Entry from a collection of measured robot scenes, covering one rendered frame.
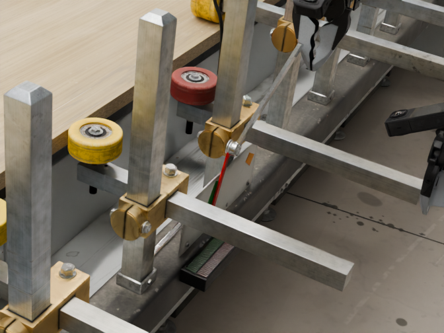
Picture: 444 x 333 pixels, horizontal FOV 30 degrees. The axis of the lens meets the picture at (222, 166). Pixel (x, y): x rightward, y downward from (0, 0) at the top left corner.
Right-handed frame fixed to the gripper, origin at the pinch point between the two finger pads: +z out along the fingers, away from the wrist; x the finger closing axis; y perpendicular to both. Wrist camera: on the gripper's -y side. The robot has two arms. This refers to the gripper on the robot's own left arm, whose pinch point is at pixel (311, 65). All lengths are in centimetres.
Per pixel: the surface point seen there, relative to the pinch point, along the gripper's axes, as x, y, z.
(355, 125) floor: 32, 166, 99
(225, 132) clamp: 9.3, -8.4, 12.1
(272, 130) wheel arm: 3.8, -1.9, 12.6
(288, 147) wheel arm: 0.1, -3.3, 13.7
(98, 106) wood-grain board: 26.4, -19.7, 8.6
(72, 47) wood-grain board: 42.0, -5.4, 8.6
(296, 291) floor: 12, 62, 99
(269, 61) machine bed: 31, 62, 33
